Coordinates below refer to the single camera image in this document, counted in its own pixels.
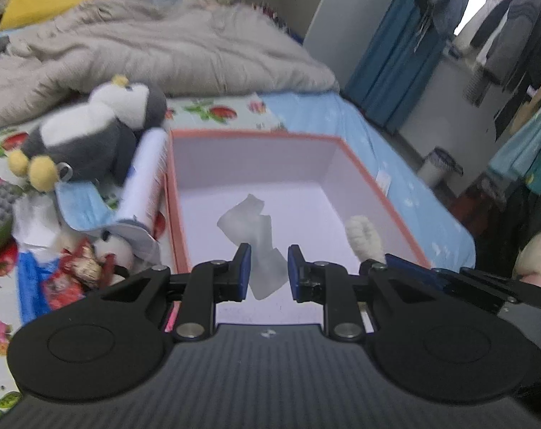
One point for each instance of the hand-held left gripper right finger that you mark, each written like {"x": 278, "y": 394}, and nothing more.
{"x": 295, "y": 275}

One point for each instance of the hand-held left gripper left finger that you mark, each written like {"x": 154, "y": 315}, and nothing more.
{"x": 242, "y": 275}

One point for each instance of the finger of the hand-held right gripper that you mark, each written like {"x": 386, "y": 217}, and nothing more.
{"x": 485, "y": 288}

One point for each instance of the clear plastic wrap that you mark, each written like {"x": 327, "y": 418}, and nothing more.
{"x": 252, "y": 228}

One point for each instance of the white fluffy plush piece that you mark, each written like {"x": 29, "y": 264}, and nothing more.
{"x": 364, "y": 237}

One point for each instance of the orange cardboard box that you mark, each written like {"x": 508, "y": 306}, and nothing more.
{"x": 252, "y": 165}

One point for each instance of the person's right forearm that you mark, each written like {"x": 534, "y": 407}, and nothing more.
{"x": 540, "y": 252}

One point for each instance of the person's right hand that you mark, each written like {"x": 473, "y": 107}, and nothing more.
{"x": 540, "y": 281}

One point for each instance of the white trash can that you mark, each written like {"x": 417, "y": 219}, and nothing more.
{"x": 438, "y": 167}

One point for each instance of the white spray can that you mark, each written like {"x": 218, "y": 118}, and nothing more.
{"x": 145, "y": 174}

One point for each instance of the teal cloth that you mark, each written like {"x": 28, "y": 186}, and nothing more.
{"x": 525, "y": 147}

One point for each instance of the fruit printed bed sheet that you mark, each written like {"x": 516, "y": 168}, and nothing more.
{"x": 226, "y": 114}

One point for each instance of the blue face mask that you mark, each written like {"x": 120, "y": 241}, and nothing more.
{"x": 80, "y": 208}

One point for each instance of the red snack packet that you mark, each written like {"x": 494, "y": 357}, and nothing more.
{"x": 60, "y": 292}

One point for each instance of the striped garment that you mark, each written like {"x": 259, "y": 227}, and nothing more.
{"x": 476, "y": 87}

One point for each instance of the grey penguin plush toy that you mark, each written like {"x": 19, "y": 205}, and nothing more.
{"x": 96, "y": 129}

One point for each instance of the blue plastic packet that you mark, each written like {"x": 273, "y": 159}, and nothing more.
{"x": 31, "y": 286}

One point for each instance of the white paper towel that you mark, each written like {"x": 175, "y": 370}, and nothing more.
{"x": 36, "y": 223}

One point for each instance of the grey blanket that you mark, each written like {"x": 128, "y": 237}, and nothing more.
{"x": 163, "y": 44}

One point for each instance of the blue curtain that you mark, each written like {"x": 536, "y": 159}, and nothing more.
{"x": 395, "y": 44}

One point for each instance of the dark grey coat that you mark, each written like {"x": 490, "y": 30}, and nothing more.
{"x": 520, "y": 27}

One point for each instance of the white cabinet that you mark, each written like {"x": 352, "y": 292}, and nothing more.
{"x": 342, "y": 9}

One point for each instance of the white lilac garment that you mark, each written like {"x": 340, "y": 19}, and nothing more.
{"x": 489, "y": 13}

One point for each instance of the yellow pillow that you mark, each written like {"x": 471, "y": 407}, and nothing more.
{"x": 47, "y": 2}

